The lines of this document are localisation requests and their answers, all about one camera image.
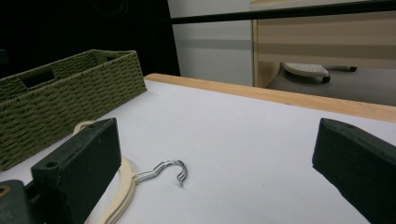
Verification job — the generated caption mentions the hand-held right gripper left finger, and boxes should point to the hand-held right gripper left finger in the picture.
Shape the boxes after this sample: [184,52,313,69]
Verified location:
[31,117,122,224]

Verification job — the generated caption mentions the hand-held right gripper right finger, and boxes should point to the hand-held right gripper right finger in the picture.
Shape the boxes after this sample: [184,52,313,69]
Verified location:
[312,118,396,224]

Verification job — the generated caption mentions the cream clothes hanger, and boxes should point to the cream clothes hanger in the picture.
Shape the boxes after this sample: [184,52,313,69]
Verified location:
[73,121,188,224]
[83,161,187,224]
[73,120,189,224]

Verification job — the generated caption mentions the green woven basket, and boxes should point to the green woven basket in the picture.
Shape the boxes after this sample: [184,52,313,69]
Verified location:
[0,49,148,172]

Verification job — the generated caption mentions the wheeled floor stand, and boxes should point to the wheeled floor stand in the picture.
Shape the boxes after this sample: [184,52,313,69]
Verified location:
[282,62,358,84]

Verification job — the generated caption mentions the light wooden desk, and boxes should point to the light wooden desk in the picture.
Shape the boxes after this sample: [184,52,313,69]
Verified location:
[249,0,396,89]

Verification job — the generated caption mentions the black metal crossbar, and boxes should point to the black metal crossbar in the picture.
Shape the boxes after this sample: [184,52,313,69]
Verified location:
[170,0,396,25]

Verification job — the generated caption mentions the white cabinet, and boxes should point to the white cabinet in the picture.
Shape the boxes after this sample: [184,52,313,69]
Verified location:
[167,0,255,87]

